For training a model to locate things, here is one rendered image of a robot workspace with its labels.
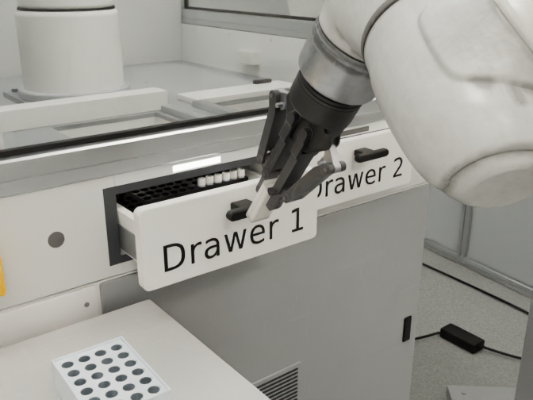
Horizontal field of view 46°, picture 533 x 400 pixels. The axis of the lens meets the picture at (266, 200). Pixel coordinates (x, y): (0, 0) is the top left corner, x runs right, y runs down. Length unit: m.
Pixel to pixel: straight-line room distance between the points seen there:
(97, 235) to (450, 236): 2.18
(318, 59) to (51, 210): 0.41
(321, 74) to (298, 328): 0.65
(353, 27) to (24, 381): 0.53
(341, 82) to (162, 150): 0.35
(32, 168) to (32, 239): 0.09
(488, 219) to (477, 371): 0.77
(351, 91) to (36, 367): 0.49
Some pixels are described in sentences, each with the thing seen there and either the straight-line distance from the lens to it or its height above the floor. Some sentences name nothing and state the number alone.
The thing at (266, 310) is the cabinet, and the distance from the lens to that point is 1.10.
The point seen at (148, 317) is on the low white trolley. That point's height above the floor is 0.76.
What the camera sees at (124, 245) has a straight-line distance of 0.88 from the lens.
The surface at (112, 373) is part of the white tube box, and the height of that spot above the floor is 0.80.
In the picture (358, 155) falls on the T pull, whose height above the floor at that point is 0.91.
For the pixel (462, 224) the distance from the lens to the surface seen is 2.79.
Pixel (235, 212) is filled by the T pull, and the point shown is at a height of 0.91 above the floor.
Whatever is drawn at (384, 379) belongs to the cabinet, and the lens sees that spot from 1.45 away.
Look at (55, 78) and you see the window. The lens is 0.83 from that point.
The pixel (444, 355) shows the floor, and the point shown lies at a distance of 2.23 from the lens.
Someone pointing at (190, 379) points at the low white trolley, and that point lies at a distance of 0.76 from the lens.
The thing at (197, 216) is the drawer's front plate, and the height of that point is 0.90.
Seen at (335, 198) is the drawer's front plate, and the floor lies 0.83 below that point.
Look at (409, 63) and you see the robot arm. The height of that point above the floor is 1.14.
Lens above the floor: 1.20
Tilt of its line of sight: 20 degrees down
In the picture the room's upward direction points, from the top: straight up
